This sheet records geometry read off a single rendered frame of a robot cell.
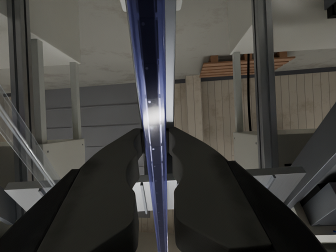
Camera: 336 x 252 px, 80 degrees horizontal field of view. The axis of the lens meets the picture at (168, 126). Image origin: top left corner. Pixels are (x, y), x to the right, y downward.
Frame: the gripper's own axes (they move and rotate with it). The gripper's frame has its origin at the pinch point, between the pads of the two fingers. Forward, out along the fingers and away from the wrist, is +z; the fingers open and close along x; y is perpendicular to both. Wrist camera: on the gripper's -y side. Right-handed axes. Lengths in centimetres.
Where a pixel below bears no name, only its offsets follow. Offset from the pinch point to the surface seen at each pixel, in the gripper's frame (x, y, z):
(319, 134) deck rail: 30.8, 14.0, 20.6
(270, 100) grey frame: 31, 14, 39
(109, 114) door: -107, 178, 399
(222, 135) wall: 127, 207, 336
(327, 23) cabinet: 61, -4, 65
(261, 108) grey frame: 28, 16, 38
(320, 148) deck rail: 30.8, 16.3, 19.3
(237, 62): 39, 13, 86
